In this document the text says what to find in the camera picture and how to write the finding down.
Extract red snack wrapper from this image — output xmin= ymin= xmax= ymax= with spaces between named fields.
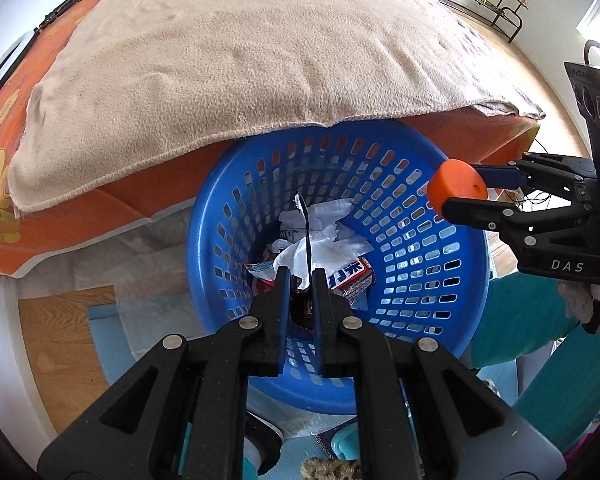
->
xmin=325 ymin=256 xmax=378 ymax=306

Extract blue plastic basket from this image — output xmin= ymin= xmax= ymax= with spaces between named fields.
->
xmin=186 ymin=121 xmax=491 ymax=416

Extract clear plastic sheet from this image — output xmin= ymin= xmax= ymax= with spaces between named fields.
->
xmin=7 ymin=195 xmax=206 ymax=361

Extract tan blanket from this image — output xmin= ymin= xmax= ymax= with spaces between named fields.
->
xmin=7 ymin=0 xmax=546 ymax=213

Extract black metal rack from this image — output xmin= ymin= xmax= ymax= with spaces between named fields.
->
xmin=425 ymin=0 xmax=541 ymax=44

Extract black cable with controller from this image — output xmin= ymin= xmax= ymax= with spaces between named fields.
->
xmin=34 ymin=0 xmax=101 ymax=33

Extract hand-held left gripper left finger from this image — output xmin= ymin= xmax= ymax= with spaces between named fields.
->
xmin=37 ymin=266 xmax=293 ymax=480

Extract white paper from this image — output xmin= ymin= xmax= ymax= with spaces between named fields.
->
xmin=272 ymin=199 xmax=376 ymax=281

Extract orange round cap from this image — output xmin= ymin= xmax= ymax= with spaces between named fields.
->
xmin=426 ymin=159 xmax=488 ymax=213

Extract person's teal pants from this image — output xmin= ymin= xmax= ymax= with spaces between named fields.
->
xmin=472 ymin=272 xmax=600 ymax=456

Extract teal plastic object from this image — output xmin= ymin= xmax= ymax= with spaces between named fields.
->
xmin=330 ymin=427 xmax=361 ymax=461

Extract orange printed bedsheet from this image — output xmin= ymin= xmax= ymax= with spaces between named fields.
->
xmin=0 ymin=0 xmax=541 ymax=306

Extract person's right hand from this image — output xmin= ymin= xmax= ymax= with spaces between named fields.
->
xmin=557 ymin=280 xmax=600 ymax=324

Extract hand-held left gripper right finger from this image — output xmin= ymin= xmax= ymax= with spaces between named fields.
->
xmin=310 ymin=267 xmax=566 ymax=480

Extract red white snack packet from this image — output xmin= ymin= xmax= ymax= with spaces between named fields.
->
xmin=243 ymin=259 xmax=281 ymax=294

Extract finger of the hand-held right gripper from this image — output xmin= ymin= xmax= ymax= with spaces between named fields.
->
xmin=440 ymin=194 xmax=594 ymax=247
xmin=472 ymin=152 xmax=590 ymax=202

